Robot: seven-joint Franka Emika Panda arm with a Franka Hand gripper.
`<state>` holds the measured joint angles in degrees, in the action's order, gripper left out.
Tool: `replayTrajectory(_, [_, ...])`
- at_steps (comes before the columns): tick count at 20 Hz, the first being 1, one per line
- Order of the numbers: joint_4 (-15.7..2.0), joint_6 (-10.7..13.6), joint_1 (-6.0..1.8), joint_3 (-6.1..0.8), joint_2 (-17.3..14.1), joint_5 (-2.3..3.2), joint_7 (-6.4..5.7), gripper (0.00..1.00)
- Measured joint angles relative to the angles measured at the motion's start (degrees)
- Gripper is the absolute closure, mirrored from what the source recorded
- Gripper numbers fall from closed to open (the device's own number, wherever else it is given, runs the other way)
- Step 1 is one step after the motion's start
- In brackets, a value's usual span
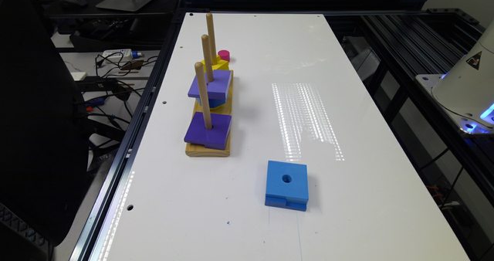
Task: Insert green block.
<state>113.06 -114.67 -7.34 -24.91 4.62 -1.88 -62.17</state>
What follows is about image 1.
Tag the black office chair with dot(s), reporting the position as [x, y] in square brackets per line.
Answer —
[43, 152]

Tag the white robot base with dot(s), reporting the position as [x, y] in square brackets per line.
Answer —
[465, 92]

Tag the middle wooden peg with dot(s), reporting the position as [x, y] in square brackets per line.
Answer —
[207, 57]

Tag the yellow block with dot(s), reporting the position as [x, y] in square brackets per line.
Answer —
[220, 64]

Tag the dark purple square block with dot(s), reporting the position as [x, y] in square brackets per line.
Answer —
[215, 138]

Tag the blue block under purple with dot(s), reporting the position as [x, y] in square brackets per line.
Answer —
[213, 103]

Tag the far wooden peg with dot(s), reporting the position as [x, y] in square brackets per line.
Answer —
[211, 35]

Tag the white power strip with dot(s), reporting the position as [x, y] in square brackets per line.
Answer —
[121, 55]

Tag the blue square block with hole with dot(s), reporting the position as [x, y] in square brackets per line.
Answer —
[287, 185]

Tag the light purple square block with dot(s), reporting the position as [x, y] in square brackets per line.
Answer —
[217, 89]

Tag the wooden peg board base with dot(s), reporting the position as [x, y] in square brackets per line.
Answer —
[198, 150]

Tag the near wooden peg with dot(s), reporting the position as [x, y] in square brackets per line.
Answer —
[202, 87]

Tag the wooden peg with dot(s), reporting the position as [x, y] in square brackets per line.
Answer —
[207, 57]
[202, 87]
[211, 35]

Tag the pink cylinder block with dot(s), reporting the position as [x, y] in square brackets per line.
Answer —
[224, 55]

